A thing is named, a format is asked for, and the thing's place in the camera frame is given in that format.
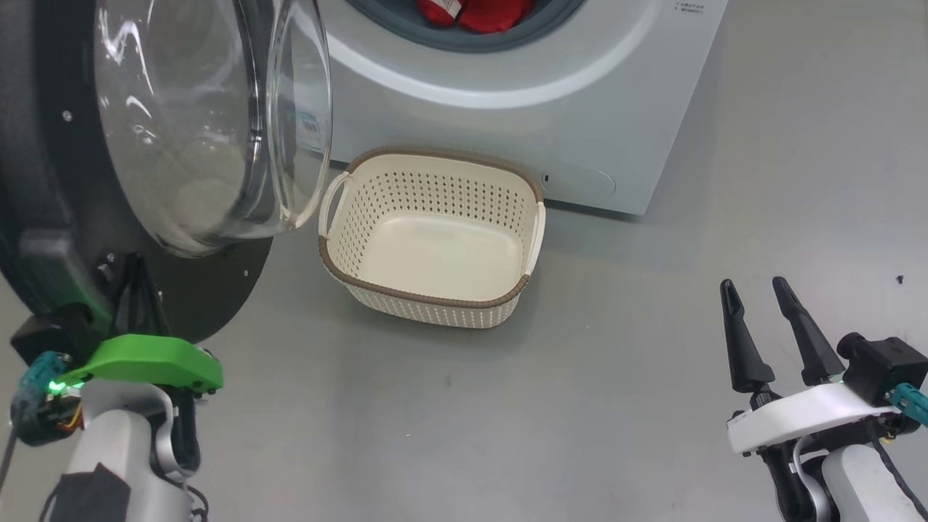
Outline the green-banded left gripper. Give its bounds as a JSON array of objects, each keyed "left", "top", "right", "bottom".
[{"left": 62, "top": 252, "right": 224, "bottom": 397}]

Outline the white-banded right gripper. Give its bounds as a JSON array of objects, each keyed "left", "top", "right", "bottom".
[{"left": 721, "top": 275, "right": 900, "bottom": 455}]

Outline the black glass washing machine door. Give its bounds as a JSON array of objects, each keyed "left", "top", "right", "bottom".
[{"left": 0, "top": 0, "right": 334, "bottom": 345}]

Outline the red garment with white stripe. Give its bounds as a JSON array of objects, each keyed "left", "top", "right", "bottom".
[{"left": 458, "top": 0, "right": 534, "bottom": 35}]

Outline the cream perforated laundry basket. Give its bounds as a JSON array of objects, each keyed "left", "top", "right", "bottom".
[{"left": 318, "top": 147, "right": 547, "bottom": 330}]

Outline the white front-load washing machine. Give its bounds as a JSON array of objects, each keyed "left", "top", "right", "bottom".
[{"left": 319, "top": 0, "right": 729, "bottom": 216}]

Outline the teal left connector with cable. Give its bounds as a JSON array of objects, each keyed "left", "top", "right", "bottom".
[{"left": 0, "top": 352, "right": 72, "bottom": 494}]

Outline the teal connector with cable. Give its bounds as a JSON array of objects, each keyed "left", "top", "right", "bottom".
[
  {"left": 890, "top": 383, "right": 928, "bottom": 428},
  {"left": 0, "top": 352, "right": 72, "bottom": 494}
]

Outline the teal right connector with cable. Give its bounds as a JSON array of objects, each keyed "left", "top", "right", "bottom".
[{"left": 890, "top": 383, "right": 928, "bottom": 428}]

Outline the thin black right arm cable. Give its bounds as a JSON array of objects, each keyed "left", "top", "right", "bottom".
[{"left": 866, "top": 435, "right": 925, "bottom": 522}]

